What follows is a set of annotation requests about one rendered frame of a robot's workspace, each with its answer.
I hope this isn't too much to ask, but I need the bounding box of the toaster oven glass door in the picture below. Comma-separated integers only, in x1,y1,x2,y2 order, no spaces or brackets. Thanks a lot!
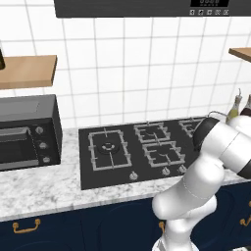
0,126,39,167

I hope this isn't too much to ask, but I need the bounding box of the black range hood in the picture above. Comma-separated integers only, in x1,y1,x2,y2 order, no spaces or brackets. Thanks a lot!
53,0,251,19

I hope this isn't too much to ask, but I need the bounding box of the dark object on shelf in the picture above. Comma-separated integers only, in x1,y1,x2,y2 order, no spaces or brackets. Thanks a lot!
0,48,6,71

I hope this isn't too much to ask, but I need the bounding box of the dark red bottle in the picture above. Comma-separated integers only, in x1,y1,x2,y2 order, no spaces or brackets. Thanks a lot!
239,94,251,118

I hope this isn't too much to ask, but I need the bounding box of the black toaster oven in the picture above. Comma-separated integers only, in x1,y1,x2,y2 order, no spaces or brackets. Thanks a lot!
0,94,64,172

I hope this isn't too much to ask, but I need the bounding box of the wooden wall shelf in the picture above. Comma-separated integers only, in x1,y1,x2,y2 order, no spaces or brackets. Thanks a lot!
0,54,59,90
227,47,251,64

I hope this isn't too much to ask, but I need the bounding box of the black gas hob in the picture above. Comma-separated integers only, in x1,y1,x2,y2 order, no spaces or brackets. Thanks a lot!
77,117,210,191

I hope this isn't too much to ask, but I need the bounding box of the yellow-green oil bottle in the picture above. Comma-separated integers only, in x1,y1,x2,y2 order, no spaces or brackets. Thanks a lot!
226,87,243,125

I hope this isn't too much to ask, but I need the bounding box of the navy cupboard front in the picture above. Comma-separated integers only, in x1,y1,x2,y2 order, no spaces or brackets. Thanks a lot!
79,195,168,251
0,208,82,251
190,181,251,251

